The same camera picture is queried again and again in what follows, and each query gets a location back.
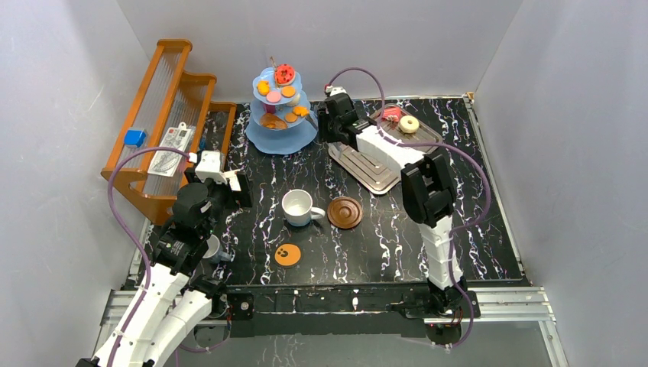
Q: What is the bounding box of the cream white donut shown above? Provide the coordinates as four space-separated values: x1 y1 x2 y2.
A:
397 115 420 134
287 93 300 106

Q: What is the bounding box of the round orange cookie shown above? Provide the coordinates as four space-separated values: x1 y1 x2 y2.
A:
280 86 296 99
284 112 298 123

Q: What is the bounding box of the white ceramic mug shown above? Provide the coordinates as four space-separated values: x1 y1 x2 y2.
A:
281 190 326 227

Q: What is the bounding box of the brown croissant pastry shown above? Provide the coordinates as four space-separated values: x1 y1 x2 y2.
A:
259 113 287 130

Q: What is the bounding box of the pink round macaron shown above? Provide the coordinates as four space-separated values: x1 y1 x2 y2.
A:
265 90 282 105

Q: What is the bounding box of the orange round coaster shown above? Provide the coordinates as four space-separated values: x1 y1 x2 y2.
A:
274 243 302 268

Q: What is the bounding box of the orange fish-shaped cookie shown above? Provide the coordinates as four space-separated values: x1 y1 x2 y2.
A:
256 80 271 96

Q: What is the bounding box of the brown wooden saucer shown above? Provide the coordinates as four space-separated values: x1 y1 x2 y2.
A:
326 196 363 229

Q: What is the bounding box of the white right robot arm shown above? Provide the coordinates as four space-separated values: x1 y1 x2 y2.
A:
318 92 463 317

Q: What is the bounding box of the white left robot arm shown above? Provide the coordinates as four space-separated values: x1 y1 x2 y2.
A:
77 169 253 366

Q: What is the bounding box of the clear ruler set package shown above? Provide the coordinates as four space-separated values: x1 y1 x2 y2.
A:
147 122 195 177

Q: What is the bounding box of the blue three-tier cake stand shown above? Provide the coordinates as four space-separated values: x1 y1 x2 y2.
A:
245 58 316 155

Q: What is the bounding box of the silver metal tray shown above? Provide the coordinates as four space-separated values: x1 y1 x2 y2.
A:
328 111 442 195

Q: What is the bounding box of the blue eraser block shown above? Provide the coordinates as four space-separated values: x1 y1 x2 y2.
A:
123 129 147 148

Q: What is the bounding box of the orange wooden tiered rack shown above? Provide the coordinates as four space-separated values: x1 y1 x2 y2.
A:
101 39 237 225

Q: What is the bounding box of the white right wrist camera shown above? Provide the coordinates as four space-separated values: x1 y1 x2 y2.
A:
325 86 346 97

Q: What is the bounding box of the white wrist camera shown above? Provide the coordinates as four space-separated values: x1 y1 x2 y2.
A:
325 86 346 97
195 150 227 184

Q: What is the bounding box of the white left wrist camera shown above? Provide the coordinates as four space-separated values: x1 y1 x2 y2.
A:
195 150 227 184

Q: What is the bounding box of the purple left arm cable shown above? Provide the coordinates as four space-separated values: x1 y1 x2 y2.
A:
105 147 197 367

